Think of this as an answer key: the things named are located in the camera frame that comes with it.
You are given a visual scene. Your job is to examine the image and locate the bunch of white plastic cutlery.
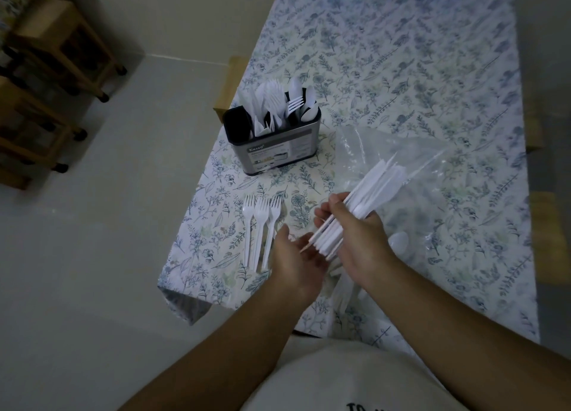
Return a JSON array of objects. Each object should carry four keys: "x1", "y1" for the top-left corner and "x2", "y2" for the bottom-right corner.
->
[{"x1": 239, "y1": 76, "x2": 318, "y2": 137}]

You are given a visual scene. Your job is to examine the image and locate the person's left hand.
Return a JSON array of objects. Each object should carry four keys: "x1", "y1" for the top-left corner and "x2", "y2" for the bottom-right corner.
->
[{"x1": 269, "y1": 224, "x2": 331, "y2": 300}]

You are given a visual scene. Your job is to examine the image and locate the clear plastic bag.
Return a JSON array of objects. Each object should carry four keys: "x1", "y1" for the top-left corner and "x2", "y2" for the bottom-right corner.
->
[{"x1": 334, "y1": 127, "x2": 451, "y2": 264}]

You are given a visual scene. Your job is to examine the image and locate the bundle of white plastic knives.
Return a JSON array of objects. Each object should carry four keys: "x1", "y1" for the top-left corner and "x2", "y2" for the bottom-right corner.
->
[{"x1": 299, "y1": 153, "x2": 409, "y2": 260}]

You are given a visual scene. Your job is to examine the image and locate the blue floral tablecloth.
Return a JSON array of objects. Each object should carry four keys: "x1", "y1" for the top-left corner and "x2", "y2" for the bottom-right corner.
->
[{"x1": 156, "y1": 0, "x2": 541, "y2": 349}]

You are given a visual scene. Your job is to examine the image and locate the wooden stool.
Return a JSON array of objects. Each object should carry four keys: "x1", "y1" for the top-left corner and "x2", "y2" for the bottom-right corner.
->
[
  {"x1": 213, "y1": 57, "x2": 250, "y2": 124},
  {"x1": 4, "y1": 0, "x2": 128, "y2": 103},
  {"x1": 531, "y1": 191, "x2": 570, "y2": 273},
  {"x1": 0, "y1": 75, "x2": 88, "y2": 191}
]

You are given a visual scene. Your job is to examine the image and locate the person's right hand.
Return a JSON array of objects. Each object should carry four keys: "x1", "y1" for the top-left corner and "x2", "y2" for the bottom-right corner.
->
[{"x1": 313, "y1": 191, "x2": 398, "y2": 291}]

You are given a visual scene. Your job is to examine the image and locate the steel cutlery caddy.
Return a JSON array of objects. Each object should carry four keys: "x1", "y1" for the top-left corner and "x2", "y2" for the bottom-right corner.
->
[{"x1": 222, "y1": 104, "x2": 323, "y2": 176}]

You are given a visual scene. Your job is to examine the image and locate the person's left forearm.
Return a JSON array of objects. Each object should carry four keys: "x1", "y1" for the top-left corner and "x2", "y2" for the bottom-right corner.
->
[{"x1": 118, "y1": 285, "x2": 322, "y2": 411}]

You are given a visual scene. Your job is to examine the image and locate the white plastic spoon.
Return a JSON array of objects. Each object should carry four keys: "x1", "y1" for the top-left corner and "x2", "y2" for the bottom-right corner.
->
[{"x1": 388, "y1": 231, "x2": 410, "y2": 255}]

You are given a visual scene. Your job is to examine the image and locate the person's right forearm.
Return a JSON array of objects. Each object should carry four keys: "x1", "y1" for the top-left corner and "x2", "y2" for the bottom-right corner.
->
[{"x1": 356, "y1": 254, "x2": 571, "y2": 411}]

